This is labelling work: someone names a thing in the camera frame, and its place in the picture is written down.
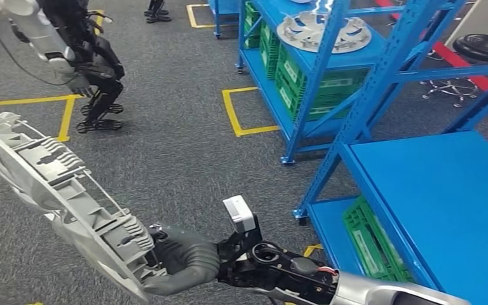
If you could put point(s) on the humanoid robot's grey hand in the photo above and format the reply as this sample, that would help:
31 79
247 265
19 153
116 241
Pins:
80 86

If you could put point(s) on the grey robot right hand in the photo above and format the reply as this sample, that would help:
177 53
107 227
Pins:
193 261

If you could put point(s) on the silver plastic wheel cover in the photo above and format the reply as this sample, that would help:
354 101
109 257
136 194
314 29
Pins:
58 177
307 33

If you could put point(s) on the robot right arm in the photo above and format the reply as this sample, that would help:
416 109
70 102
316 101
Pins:
294 273

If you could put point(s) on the humanoid robot's silver arm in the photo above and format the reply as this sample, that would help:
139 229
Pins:
33 29

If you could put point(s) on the blue steel shelf rack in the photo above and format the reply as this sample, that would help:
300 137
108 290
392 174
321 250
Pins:
437 210
227 8
271 17

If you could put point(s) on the black humanoid robot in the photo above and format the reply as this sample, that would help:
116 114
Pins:
101 63

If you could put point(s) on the yellow floor tape square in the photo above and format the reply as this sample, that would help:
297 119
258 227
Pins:
313 250

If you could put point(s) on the green plastic crate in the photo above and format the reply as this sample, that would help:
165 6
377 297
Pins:
252 25
374 244
332 92
270 50

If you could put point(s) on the black stool chrome base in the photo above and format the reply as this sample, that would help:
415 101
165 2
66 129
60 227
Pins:
486 48

